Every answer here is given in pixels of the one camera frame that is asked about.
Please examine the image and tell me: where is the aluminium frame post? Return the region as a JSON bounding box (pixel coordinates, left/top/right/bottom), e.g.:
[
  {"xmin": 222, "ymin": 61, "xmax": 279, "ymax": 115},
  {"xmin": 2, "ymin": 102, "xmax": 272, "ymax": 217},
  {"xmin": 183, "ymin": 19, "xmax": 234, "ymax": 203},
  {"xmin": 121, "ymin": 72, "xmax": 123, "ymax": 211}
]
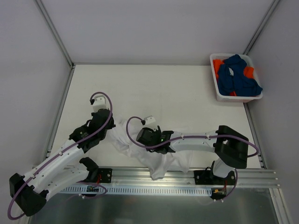
[
  {"xmin": 243, "ymin": 0, "xmax": 281, "ymax": 55},
  {"xmin": 34, "ymin": 0, "xmax": 74, "ymax": 68}
]

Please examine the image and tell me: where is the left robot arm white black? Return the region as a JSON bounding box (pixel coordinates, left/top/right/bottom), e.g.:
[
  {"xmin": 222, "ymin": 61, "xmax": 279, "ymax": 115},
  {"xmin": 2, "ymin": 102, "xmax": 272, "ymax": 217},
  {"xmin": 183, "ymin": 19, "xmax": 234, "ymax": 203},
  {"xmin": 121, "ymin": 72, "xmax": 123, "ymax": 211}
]
[{"xmin": 7, "ymin": 108, "xmax": 115, "ymax": 220}]

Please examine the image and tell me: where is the aluminium mounting rail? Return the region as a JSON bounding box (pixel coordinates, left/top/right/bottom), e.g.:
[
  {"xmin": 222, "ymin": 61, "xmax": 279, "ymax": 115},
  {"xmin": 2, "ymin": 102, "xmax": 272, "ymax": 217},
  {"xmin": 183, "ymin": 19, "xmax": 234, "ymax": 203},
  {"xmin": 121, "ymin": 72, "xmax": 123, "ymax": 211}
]
[{"xmin": 28, "ymin": 164, "xmax": 280, "ymax": 189}]

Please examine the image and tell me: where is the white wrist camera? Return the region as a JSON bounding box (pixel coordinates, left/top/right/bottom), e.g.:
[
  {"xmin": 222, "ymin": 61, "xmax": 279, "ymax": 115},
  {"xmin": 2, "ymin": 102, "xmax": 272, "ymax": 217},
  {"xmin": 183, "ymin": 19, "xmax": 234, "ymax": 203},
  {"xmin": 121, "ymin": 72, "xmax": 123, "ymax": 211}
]
[
  {"xmin": 90, "ymin": 95, "xmax": 107, "ymax": 112},
  {"xmin": 141, "ymin": 116, "xmax": 157, "ymax": 130}
]

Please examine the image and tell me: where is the white t shirt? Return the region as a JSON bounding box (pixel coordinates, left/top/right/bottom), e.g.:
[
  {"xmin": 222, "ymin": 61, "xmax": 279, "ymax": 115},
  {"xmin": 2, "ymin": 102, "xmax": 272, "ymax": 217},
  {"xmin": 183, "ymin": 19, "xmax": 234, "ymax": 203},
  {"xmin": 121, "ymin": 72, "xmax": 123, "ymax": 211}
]
[{"xmin": 107, "ymin": 115, "xmax": 193, "ymax": 180}]

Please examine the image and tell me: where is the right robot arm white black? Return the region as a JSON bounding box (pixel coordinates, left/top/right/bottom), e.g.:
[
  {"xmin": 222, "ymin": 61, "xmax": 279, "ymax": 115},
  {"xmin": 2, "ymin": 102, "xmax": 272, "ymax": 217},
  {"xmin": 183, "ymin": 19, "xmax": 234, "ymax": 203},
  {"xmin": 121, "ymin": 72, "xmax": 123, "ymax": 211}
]
[{"xmin": 136, "ymin": 126, "xmax": 248, "ymax": 185}]

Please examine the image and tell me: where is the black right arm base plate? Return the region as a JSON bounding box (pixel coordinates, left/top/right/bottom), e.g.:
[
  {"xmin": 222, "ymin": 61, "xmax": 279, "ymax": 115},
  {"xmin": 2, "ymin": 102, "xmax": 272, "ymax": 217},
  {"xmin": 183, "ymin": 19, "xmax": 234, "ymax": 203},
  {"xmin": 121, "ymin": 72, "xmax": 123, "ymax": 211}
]
[{"xmin": 193, "ymin": 169, "xmax": 236, "ymax": 186}]

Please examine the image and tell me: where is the aluminium frame post right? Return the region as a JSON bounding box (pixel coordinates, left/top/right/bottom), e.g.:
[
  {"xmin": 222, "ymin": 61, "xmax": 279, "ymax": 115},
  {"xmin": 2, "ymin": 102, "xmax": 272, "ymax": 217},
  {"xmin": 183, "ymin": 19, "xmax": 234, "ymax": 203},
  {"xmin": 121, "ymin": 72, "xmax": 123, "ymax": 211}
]
[{"xmin": 243, "ymin": 0, "xmax": 281, "ymax": 55}]

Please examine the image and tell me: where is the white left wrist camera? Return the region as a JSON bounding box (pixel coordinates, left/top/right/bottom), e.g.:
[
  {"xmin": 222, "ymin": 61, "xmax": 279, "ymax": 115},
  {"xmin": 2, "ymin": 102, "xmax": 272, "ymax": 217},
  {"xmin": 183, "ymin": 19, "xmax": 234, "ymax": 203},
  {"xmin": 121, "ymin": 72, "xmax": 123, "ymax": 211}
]
[{"xmin": 90, "ymin": 95, "xmax": 107, "ymax": 112}]

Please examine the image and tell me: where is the white slotted cable duct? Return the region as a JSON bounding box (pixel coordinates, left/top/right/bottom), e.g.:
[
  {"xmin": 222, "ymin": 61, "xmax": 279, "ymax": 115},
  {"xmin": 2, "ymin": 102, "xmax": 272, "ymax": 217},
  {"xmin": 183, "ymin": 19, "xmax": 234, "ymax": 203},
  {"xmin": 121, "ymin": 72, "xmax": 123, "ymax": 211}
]
[{"xmin": 61, "ymin": 184, "xmax": 212, "ymax": 196}]

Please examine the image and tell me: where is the aluminium frame post left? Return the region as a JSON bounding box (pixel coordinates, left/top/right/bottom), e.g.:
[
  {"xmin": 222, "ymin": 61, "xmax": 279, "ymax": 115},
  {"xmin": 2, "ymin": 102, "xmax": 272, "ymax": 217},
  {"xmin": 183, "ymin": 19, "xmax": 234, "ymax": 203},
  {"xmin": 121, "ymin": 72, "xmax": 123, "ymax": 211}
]
[{"xmin": 34, "ymin": 0, "xmax": 74, "ymax": 68}]

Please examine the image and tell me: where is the blue t shirt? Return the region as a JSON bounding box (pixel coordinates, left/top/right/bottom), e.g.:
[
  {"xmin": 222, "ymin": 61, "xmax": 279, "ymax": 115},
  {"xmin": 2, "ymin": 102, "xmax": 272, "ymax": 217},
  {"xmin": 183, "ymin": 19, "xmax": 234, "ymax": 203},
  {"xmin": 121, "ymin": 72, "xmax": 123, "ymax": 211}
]
[{"xmin": 218, "ymin": 54, "xmax": 263, "ymax": 97}]

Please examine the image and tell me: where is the orange t shirt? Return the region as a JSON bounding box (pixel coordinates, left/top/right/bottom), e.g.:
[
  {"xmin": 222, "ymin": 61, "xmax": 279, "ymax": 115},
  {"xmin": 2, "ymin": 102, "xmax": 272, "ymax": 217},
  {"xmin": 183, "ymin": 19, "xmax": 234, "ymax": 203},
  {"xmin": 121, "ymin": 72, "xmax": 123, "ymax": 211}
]
[{"xmin": 213, "ymin": 59, "xmax": 254, "ymax": 97}]

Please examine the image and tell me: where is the white plastic laundry basket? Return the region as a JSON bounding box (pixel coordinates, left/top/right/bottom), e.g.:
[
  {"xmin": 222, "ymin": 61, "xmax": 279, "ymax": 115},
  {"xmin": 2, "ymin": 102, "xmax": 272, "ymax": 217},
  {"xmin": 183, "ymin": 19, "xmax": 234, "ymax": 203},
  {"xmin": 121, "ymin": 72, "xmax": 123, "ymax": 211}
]
[{"xmin": 210, "ymin": 53, "xmax": 263, "ymax": 103}]

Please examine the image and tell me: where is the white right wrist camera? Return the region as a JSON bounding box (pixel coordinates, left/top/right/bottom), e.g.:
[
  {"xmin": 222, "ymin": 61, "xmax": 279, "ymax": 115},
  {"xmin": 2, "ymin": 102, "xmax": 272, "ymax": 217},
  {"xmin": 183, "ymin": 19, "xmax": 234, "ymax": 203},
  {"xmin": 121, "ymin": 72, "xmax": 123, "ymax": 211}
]
[{"xmin": 141, "ymin": 116, "xmax": 157, "ymax": 130}]

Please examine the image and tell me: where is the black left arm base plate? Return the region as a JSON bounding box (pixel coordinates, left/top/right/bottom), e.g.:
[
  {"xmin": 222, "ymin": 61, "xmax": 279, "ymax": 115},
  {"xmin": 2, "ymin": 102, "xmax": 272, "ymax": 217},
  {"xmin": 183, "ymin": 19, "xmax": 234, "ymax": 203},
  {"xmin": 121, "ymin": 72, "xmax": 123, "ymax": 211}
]
[{"xmin": 93, "ymin": 168, "xmax": 113, "ymax": 183}]

